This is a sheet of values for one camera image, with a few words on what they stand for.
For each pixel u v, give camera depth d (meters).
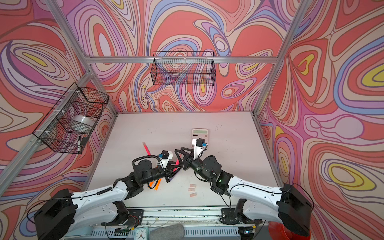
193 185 0.84
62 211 0.41
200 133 1.03
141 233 0.68
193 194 0.80
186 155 0.62
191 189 0.82
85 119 0.73
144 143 1.01
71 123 0.70
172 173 0.69
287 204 0.42
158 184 0.70
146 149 0.99
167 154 0.65
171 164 0.70
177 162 0.71
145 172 0.59
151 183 0.67
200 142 0.61
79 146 0.72
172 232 0.67
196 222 0.73
